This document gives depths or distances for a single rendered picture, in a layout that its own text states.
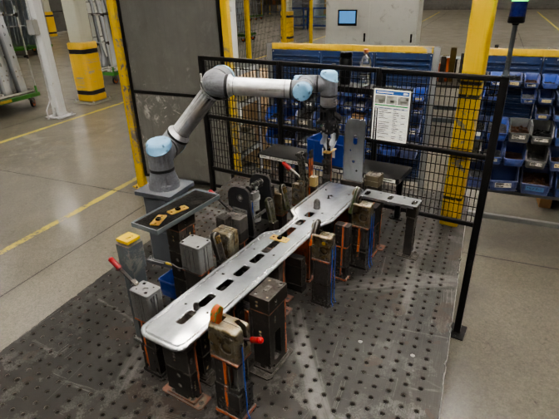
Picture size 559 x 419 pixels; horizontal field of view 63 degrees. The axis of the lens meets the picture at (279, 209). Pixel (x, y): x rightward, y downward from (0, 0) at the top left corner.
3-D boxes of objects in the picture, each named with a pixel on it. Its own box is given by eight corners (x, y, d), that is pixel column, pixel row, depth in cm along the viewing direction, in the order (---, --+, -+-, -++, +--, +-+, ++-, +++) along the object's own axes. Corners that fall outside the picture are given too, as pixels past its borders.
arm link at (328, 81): (319, 69, 201) (338, 69, 200) (319, 94, 206) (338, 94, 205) (318, 72, 194) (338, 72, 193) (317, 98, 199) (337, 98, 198)
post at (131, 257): (146, 345, 179) (127, 248, 160) (133, 338, 183) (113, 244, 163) (160, 333, 185) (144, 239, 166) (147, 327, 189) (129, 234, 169)
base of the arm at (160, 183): (141, 189, 217) (138, 170, 212) (160, 178, 229) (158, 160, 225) (168, 194, 211) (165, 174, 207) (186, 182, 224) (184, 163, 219)
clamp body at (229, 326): (245, 430, 144) (238, 342, 128) (210, 410, 151) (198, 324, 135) (264, 406, 152) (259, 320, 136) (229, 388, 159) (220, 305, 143)
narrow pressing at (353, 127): (362, 182, 244) (365, 120, 229) (342, 179, 249) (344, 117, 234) (362, 182, 244) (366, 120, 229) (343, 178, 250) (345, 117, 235)
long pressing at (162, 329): (187, 358, 133) (186, 354, 132) (133, 332, 144) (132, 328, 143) (366, 190, 237) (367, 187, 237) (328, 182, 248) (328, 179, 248)
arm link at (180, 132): (148, 150, 220) (212, 62, 196) (160, 140, 233) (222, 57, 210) (168, 166, 222) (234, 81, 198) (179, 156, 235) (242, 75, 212)
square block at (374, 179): (373, 238, 250) (378, 177, 234) (360, 234, 254) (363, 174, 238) (379, 232, 256) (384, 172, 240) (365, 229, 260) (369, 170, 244)
